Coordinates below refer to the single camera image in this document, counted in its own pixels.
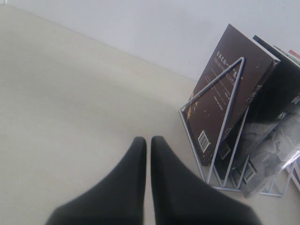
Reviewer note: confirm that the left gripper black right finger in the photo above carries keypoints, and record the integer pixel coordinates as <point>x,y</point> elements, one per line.
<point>181,198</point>

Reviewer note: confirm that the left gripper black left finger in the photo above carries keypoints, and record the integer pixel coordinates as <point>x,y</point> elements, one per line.
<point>118,199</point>

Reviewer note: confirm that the grey cat title book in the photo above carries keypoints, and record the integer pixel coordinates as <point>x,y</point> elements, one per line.
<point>273,154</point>

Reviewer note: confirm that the red spine book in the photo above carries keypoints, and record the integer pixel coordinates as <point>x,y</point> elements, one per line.
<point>296,171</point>

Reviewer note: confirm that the dark brown book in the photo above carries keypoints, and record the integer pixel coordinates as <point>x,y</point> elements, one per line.
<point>216,112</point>

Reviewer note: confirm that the black book white title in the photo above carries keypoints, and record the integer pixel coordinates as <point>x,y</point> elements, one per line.
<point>277,97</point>

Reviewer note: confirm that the white wire book rack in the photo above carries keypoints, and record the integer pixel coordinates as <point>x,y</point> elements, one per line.
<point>236,175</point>

